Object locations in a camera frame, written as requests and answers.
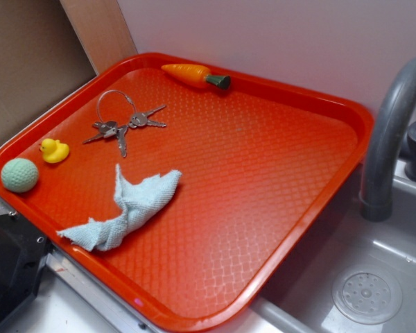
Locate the brown cardboard panel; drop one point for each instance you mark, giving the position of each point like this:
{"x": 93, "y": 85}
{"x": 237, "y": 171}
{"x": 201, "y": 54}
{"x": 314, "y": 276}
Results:
{"x": 50, "y": 48}

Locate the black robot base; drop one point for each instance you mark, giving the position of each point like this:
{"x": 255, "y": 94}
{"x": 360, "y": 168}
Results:
{"x": 23, "y": 251}

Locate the red plastic tray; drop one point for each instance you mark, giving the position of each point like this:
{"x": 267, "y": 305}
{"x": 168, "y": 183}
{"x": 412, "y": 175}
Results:
{"x": 259, "y": 162}

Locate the silver keys on ring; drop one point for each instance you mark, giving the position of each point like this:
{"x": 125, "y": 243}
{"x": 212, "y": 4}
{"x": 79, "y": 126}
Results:
{"x": 112, "y": 129}

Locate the light blue cloth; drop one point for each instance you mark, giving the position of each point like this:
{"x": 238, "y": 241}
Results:
{"x": 138, "y": 204}

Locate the orange toy carrot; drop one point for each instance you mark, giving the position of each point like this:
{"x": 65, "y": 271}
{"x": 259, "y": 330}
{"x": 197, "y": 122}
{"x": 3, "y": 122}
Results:
{"x": 196, "y": 75}

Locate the yellow rubber duck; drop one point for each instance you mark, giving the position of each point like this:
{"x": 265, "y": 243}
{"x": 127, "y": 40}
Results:
{"x": 53, "y": 150}

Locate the grey toy sink basin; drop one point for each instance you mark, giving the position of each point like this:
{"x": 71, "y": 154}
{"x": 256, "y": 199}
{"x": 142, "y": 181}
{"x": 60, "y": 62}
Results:
{"x": 347, "y": 274}

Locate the green textured ball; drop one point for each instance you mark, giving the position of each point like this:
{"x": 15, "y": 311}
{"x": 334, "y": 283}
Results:
{"x": 19, "y": 175}

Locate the grey sink faucet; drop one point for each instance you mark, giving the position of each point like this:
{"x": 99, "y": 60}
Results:
{"x": 394, "y": 131}

